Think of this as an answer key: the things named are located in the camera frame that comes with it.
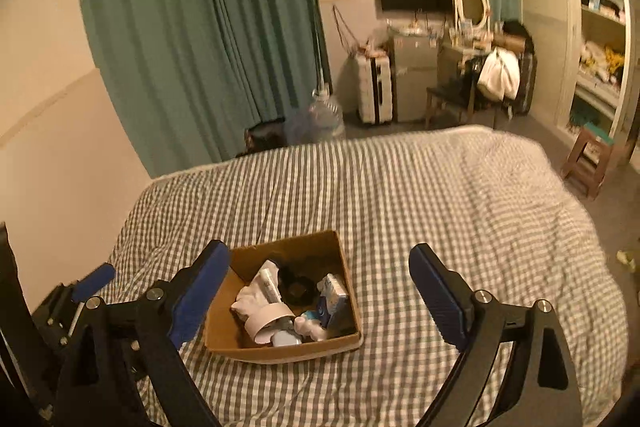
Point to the white wardrobe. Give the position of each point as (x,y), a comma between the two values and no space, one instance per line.
(600,32)

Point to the white roll with paper band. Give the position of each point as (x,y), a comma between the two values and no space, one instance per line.
(267,322)

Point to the white suitcase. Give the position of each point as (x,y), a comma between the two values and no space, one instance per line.
(374,87)

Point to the brown cardboard box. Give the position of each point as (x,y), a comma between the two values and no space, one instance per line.
(225,327)

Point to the white garment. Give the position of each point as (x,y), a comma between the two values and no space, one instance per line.
(497,74)

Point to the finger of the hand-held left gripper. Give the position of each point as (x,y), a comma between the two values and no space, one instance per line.
(95,281)

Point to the black round object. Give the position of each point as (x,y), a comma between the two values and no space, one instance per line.
(296,285)

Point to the wide green curtain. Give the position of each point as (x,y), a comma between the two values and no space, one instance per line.
(175,32)

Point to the clear water jug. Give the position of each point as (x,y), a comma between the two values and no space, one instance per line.
(325,114)

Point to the dark floor object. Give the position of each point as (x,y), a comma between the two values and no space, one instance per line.
(265,137)

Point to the light blue case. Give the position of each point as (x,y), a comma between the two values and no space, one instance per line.
(286,338)

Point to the grey mini fridge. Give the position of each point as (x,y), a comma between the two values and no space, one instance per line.
(412,77)

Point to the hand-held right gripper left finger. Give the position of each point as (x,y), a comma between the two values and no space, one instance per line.
(197,297)

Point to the dark chair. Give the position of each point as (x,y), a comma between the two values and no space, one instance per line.
(450,94)

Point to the round white vanity mirror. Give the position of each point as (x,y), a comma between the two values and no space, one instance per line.
(472,4)

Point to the wooden stool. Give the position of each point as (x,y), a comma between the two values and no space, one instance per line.
(587,157)

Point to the white figurine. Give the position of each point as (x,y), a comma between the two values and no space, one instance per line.
(312,327)

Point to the crumpled paper scrap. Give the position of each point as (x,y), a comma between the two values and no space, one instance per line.
(626,258)

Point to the silver tube with white cap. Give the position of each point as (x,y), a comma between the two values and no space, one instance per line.
(268,282)

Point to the black bag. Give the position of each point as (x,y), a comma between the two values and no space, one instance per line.
(515,34)

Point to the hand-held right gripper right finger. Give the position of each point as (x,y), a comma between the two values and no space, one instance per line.
(440,302)

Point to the black suitcase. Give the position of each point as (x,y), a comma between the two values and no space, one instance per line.
(527,82)

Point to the blue and white box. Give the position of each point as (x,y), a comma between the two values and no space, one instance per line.
(332,302)

